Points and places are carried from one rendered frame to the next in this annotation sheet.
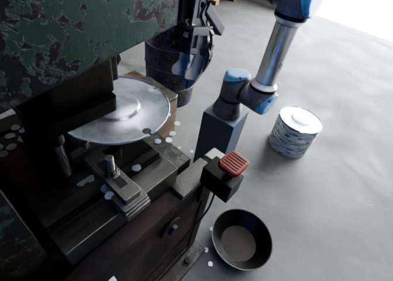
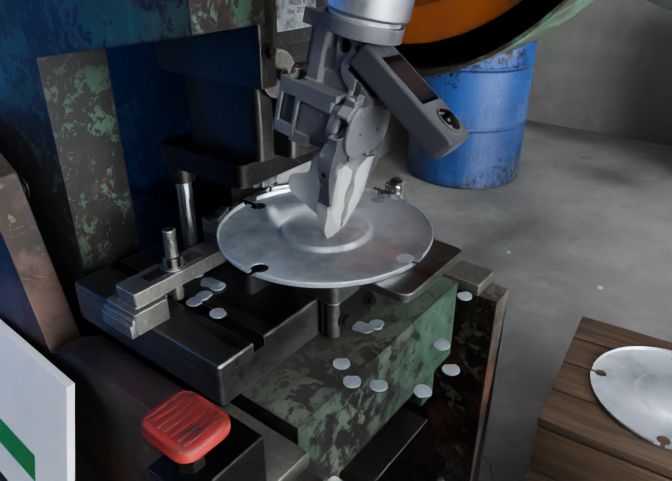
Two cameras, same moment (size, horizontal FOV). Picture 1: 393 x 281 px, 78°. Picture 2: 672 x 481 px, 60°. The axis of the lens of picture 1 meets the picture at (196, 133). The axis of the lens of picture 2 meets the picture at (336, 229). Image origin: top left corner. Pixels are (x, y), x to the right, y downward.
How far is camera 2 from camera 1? 0.74 m
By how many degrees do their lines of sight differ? 75
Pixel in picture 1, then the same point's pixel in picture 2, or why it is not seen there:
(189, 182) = not seen: hidden behind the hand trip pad
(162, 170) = (210, 345)
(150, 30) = (154, 27)
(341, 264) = not seen: outside the picture
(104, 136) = (238, 233)
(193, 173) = not seen: hidden behind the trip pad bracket
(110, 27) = (112, 6)
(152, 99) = (367, 263)
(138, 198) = (128, 308)
